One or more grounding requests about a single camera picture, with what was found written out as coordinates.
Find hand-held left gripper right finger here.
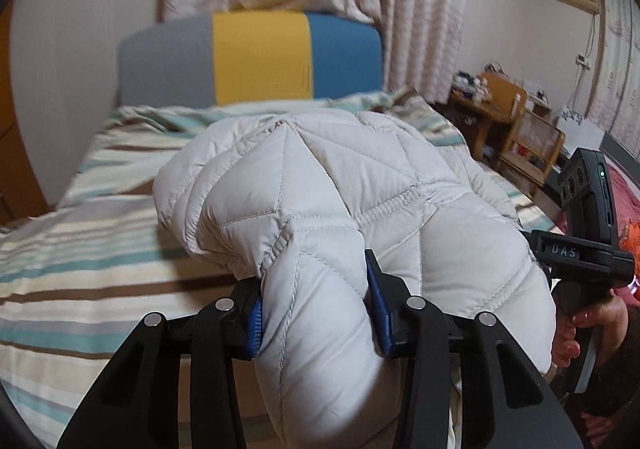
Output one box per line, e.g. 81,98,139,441
364,249,583,449

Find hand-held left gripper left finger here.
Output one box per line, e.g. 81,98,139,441
56,276,263,449

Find white quilted down jacket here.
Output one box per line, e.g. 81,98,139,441
152,108,558,449

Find person's right hand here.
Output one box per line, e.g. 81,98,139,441
551,296,628,372

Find white patterned box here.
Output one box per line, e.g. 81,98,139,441
557,104,607,151

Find small wooden chair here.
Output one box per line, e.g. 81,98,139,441
500,79,567,191

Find small wooden table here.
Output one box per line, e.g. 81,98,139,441
447,72,508,162

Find pink patterned curtain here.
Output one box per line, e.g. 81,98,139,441
597,0,640,130
350,0,471,100

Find pile of small table items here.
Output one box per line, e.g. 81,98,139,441
450,62,508,102

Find striped bed sheet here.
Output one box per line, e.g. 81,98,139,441
0,86,556,449

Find grey yellow blue headboard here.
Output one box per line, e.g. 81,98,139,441
116,12,385,107

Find orange wooden wardrobe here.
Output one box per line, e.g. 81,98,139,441
0,4,51,225

